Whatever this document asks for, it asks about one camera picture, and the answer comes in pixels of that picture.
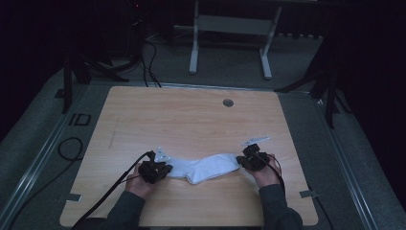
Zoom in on person's left hand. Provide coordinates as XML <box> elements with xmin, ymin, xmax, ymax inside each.
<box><xmin>124</xmin><ymin>172</ymin><xmax>161</xmax><ymax>201</ymax></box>

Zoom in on black tripod stand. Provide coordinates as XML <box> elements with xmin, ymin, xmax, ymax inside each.
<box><xmin>55</xmin><ymin>0</ymin><xmax>145</xmax><ymax>115</ymax></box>
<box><xmin>274</xmin><ymin>32</ymin><xmax>352</xmax><ymax>129</ymax></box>

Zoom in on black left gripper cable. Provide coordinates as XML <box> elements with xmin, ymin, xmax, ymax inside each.
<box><xmin>70</xmin><ymin>150</ymin><xmax>156</xmax><ymax>230</ymax></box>

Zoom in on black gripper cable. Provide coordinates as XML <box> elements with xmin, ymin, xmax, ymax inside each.
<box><xmin>70</xmin><ymin>150</ymin><xmax>156</xmax><ymax>230</ymax></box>
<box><xmin>252</xmin><ymin>152</ymin><xmax>335</xmax><ymax>230</ymax></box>

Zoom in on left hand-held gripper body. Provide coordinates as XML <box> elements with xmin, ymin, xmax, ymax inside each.
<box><xmin>137</xmin><ymin>147</ymin><xmax>170</xmax><ymax>185</ymax></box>

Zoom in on white sock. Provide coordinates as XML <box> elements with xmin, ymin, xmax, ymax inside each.
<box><xmin>166</xmin><ymin>155</ymin><xmax>205</xmax><ymax>185</ymax></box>
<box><xmin>186</xmin><ymin>152</ymin><xmax>241</xmax><ymax>185</ymax></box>

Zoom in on white metal desk frame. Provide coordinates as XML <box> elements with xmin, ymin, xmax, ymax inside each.
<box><xmin>173</xmin><ymin>0</ymin><xmax>283</xmax><ymax>81</ymax></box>

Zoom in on black looped floor cable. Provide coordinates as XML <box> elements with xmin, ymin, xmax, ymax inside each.
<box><xmin>6</xmin><ymin>137</ymin><xmax>84</xmax><ymax>230</ymax></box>

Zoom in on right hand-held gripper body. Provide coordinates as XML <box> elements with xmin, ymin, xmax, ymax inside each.
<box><xmin>240</xmin><ymin>135</ymin><xmax>272</xmax><ymax>172</ymax></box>

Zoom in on black floor tape marks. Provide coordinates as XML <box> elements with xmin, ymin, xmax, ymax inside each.
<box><xmin>68</xmin><ymin>112</ymin><xmax>92</xmax><ymax>127</ymax></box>

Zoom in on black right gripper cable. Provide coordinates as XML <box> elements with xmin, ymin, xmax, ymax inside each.
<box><xmin>252</xmin><ymin>152</ymin><xmax>335</xmax><ymax>230</ymax></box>

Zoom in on black floor cables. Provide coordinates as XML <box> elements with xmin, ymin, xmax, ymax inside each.
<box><xmin>139</xmin><ymin>39</ymin><xmax>163</xmax><ymax>88</ymax></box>

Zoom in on person's right hand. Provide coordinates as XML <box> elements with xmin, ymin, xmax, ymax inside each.
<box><xmin>244</xmin><ymin>153</ymin><xmax>282</xmax><ymax>189</ymax></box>

